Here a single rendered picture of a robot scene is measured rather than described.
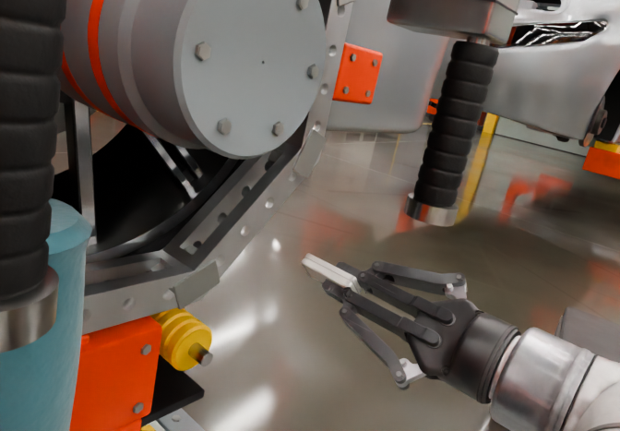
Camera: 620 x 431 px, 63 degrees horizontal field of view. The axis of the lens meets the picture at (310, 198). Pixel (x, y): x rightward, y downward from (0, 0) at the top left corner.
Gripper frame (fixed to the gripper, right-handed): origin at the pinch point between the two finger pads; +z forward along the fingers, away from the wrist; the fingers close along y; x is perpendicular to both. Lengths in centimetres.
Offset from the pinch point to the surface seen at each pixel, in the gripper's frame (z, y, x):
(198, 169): 19.8, 1.6, 8.1
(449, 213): -13.3, 5.5, 12.6
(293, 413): 32, -11, -78
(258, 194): 9.6, 2.2, 7.5
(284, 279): 87, 28, -116
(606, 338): -21, 49, -91
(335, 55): 9.2, 19.8, 13.6
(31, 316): -13.4, -17.7, 35.5
